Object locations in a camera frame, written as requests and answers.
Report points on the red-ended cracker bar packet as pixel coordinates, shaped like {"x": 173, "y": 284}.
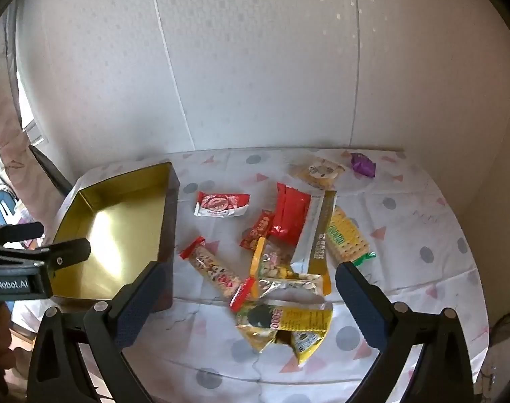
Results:
{"x": 215, "y": 270}

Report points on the gold tin box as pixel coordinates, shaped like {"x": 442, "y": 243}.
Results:
{"x": 112, "y": 235}

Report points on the white and red snack packet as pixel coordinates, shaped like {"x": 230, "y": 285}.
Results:
{"x": 221, "y": 203}

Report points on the blue and white object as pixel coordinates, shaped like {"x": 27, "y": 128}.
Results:
{"x": 1, "y": 205}

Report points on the clear orange-edged seed packet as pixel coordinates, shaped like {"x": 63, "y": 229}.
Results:
{"x": 276, "y": 266}

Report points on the small red snack packet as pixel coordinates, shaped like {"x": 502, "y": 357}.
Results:
{"x": 258, "y": 231}

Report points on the yellow crinkled snack packet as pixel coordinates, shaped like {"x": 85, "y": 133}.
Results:
{"x": 297, "y": 319}

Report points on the pink curtain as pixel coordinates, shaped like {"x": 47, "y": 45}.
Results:
{"x": 11, "y": 151}

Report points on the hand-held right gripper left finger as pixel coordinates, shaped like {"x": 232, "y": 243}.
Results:
{"x": 137, "y": 302}

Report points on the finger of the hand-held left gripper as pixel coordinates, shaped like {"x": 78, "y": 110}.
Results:
{"x": 20, "y": 231}
{"x": 72, "y": 252}

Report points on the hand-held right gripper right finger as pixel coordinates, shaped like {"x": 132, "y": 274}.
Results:
{"x": 355, "y": 298}

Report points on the yellow and white cookie packet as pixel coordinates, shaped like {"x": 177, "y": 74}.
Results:
{"x": 317, "y": 172}

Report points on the purple snack packet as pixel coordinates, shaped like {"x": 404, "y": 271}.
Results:
{"x": 362, "y": 164}

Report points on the long silver and gold packet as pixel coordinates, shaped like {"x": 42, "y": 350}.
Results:
{"x": 317, "y": 235}

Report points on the large red snack packet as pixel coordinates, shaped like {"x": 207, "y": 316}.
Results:
{"x": 290, "y": 214}

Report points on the green and yellow cracker packet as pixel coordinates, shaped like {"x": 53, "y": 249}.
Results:
{"x": 348, "y": 235}

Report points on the white patterned sheet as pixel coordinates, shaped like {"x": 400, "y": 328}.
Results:
{"x": 406, "y": 218}

